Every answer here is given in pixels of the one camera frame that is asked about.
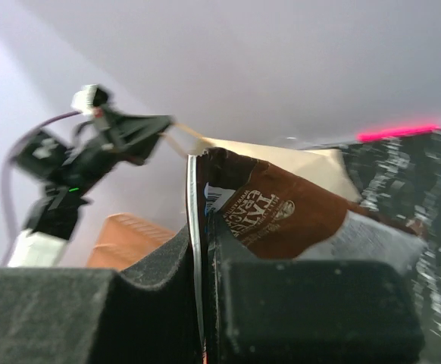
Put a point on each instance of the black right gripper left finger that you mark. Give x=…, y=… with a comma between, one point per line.
x=143, y=314

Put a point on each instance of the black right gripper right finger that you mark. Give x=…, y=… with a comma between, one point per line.
x=287, y=311

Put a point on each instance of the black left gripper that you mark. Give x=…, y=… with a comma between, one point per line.
x=118, y=138

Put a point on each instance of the brown kettle chips bag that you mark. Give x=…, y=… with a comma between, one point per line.
x=278, y=215

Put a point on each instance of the brown paper bag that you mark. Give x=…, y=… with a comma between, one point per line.
x=324, y=167

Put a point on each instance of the orange plastic organizer basket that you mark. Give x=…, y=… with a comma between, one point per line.
x=124, y=240

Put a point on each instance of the pink marker pen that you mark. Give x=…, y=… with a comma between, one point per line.
x=395, y=132

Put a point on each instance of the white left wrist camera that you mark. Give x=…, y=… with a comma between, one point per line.
x=89, y=98

